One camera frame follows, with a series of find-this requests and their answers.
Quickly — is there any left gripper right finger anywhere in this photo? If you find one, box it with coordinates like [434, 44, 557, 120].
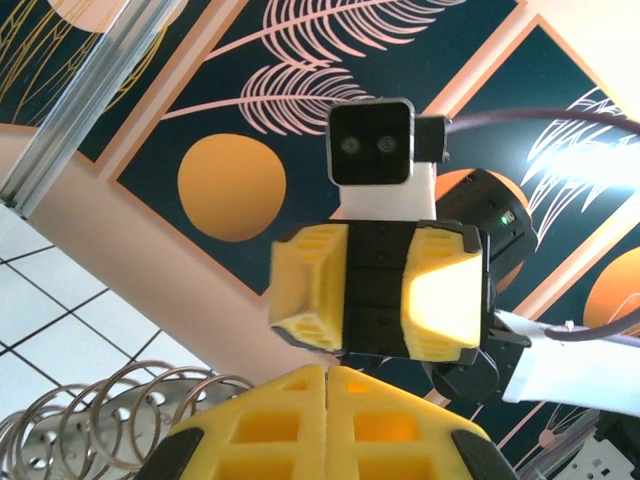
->
[326, 365, 519, 480]

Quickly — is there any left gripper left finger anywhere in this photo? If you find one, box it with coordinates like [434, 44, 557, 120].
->
[144, 363, 329, 480]

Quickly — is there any metal strap with key rings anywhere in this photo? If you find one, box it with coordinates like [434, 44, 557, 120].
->
[0, 359, 257, 480]

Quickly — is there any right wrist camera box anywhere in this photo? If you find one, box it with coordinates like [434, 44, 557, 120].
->
[323, 96, 440, 222]

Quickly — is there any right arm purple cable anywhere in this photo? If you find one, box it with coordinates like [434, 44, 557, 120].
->
[414, 107, 640, 346]

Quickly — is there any aluminium corner post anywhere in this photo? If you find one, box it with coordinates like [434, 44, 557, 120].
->
[0, 0, 187, 217]

